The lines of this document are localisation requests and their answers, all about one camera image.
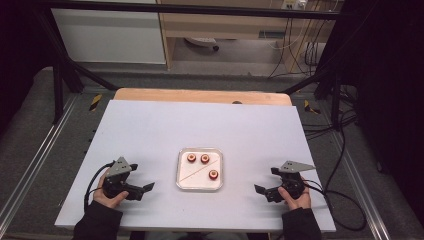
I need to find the person's right hand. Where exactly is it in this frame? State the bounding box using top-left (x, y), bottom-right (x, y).
top-left (277, 179), bottom-right (312, 211)

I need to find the white chair base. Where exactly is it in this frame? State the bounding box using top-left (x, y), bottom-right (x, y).
top-left (184, 36), bottom-right (221, 52)

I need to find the white board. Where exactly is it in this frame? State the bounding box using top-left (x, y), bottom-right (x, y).
top-left (54, 99), bottom-right (337, 233)

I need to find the white cabinet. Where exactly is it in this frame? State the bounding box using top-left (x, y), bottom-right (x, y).
top-left (51, 7), bottom-right (167, 65)

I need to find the person's left hand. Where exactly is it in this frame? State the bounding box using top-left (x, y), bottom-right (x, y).
top-left (92, 168), bottom-right (130, 210)

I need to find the light wooden desk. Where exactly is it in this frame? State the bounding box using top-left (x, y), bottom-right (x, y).
top-left (156, 0), bottom-right (338, 72)

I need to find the yellow black floor tape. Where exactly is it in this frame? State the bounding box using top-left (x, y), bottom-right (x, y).
top-left (88, 93), bottom-right (103, 113)
top-left (303, 99), bottom-right (322, 115)

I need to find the bundle of black floor cables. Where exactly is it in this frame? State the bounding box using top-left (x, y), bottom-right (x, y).
top-left (301, 84), bottom-right (359, 141)

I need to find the black metal frame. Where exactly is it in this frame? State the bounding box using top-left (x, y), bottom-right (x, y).
top-left (31, 0), bottom-right (351, 129)

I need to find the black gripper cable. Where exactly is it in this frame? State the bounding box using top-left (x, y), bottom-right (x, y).
top-left (302, 126), bottom-right (368, 232)
top-left (83, 161), bottom-right (115, 212)

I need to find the white power strip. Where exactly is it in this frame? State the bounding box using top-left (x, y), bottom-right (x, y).
top-left (281, 0), bottom-right (308, 11)

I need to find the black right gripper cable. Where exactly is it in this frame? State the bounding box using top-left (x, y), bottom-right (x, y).
top-left (302, 126), bottom-right (368, 232)

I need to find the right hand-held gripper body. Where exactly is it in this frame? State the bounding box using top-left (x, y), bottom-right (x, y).
top-left (265, 160), bottom-right (317, 201)

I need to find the aluminium floor rail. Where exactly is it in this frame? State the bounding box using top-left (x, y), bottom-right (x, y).
top-left (0, 94), bottom-right (80, 228)
top-left (328, 131), bottom-right (392, 240)

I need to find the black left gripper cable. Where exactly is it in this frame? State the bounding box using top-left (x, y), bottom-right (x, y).
top-left (83, 161), bottom-right (115, 212)

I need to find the square metal tray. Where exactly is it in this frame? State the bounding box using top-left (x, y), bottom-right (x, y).
top-left (175, 147), bottom-right (225, 192)

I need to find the wooden table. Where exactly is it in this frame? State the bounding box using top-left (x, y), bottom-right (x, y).
top-left (113, 87), bottom-right (294, 107)

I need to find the thin wooden skewer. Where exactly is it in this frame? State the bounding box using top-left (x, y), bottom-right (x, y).
top-left (179, 158), bottom-right (221, 183)

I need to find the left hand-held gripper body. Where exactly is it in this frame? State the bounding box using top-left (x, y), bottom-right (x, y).
top-left (101, 156), bottom-right (145, 202)

